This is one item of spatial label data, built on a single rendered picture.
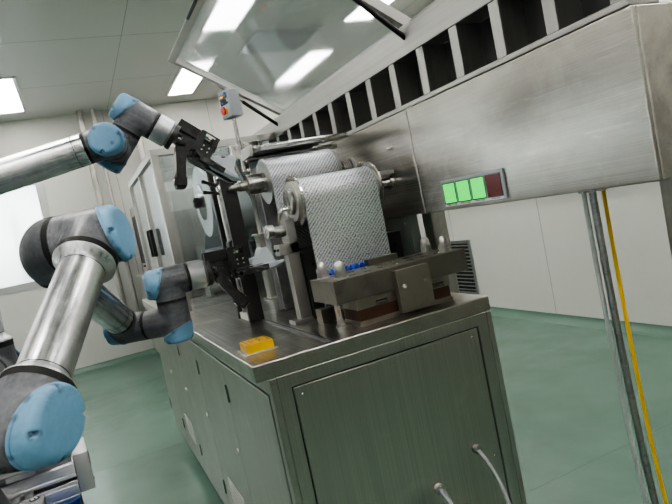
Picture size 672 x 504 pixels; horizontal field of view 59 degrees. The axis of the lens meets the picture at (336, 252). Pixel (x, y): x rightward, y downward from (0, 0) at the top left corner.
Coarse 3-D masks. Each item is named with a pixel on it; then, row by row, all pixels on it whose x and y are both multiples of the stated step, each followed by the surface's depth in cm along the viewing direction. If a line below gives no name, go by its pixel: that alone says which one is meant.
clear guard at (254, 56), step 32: (224, 0) 184; (256, 0) 177; (288, 0) 172; (320, 0) 166; (192, 32) 213; (224, 32) 205; (256, 32) 197; (288, 32) 190; (320, 32) 183; (352, 32) 177; (384, 32) 171; (192, 64) 242; (224, 64) 231; (256, 64) 222; (288, 64) 213; (320, 64) 204; (256, 96) 253; (288, 96) 241
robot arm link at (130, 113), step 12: (120, 96) 148; (120, 108) 147; (132, 108) 148; (144, 108) 150; (120, 120) 148; (132, 120) 148; (144, 120) 149; (156, 120) 150; (132, 132) 149; (144, 132) 151
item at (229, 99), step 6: (228, 90) 215; (234, 90) 216; (222, 96) 217; (228, 96) 215; (234, 96) 216; (222, 102) 218; (228, 102) 215; (234, 102) 216; (240, 102) 218; (222, 108) 216; (228, 108) 216; (234, 108) 216; (240, 108) 217; (222, 114) 217; (228, 114) 217; (234, 114) 216; (240, 114) 217
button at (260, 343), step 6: (264, 336) 151; (240, 342) 150; (246, 342) 148; (252, 342) 146; (258, 342) 145; (264, 342) 146; (270, 342) 146; (240, 348) 150; (246, 348) 144; (252, 348) 144; (258, 348) 145; (264, 348) 146
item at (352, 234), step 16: (352, 208) 170; (368, 208) 172; (320, 224) 166; (336, 224) 168; (352, 224) 170; (368, 224) 172; (384, 224) 174; (320, 240) 166; (336, 240) 168; (352, 240) 170; (368, 240) 172; (384, 240) 174; (320, 256) 166; (336, 256) 168; (352, 256) 170; (368, 256) 172
